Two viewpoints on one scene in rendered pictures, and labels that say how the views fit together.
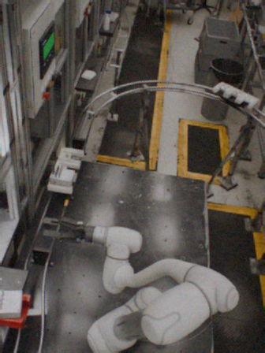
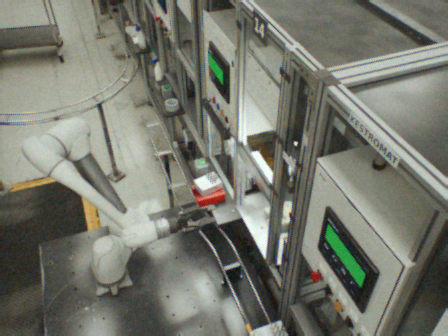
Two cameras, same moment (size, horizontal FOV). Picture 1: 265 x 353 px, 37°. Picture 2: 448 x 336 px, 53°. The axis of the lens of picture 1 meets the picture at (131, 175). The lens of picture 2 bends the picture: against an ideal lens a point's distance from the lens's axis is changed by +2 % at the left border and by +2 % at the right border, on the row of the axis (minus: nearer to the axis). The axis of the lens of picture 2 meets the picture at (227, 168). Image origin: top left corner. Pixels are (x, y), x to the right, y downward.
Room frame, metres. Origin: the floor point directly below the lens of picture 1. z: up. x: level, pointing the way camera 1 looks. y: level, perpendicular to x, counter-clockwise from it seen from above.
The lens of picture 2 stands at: (2.44, -0.09, 2.68)
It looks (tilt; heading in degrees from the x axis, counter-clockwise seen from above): 42 degrees down; 159
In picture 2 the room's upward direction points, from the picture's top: straight up
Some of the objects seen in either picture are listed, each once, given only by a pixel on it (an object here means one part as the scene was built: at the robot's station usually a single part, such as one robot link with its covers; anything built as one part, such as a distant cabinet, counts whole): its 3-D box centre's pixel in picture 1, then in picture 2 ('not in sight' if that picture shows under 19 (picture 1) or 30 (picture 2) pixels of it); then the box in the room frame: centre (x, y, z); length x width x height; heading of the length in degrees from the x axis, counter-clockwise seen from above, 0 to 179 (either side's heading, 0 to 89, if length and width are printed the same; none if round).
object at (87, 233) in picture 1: (83, 232); (177, 223); (1.12, 0.17, 1.12); 0.09 x 0.07 x 0.08; 90
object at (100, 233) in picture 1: (100, 235); (162, 228); (1.12, 0.09, 1.12); 0.09 x 0.06 x 0.09; 0
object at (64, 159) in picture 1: (66, 172); not in sight; (1.78, 0.40, 0.84); 0.36 x 0.14 x 0.10; 0
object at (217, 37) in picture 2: not in sight; (241, 70); (0.70, 0.64, 1.60); 0.42 x 0.29 x 0.46; 0
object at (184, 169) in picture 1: (203, 149); not in sight; (3.32, -0.70, 0.01); 1.00 x 0.55 x 0.01; 0
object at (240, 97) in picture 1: (234, 98); not in sight; (3.00, -0.75, 0.84); 0.37 x 0.14 x 0.10; 58
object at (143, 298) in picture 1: (147, 308); (107, 256); (0.96, -0.17, 0.85); 0.18 x 0.16 x 0.22; 132
